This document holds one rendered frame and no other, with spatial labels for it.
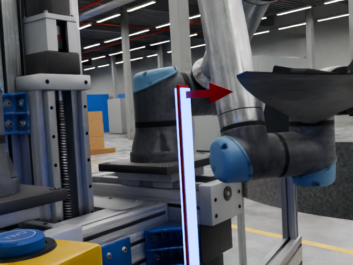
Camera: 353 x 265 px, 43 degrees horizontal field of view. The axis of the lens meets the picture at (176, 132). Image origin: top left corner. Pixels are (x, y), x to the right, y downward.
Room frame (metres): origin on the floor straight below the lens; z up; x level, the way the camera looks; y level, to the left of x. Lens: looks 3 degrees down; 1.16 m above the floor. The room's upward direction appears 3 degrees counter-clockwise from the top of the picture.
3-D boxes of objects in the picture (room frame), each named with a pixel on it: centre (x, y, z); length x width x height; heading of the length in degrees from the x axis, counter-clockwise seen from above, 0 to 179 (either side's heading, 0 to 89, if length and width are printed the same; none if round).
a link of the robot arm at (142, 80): (1.14, 0.04, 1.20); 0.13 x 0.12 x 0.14; 110
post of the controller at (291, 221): (1.00, -0.25, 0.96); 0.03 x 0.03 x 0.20; 62
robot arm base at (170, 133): (1.14, 0.05, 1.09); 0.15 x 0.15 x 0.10
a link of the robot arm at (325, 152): (0.76, -0.22, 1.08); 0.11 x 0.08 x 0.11; 110
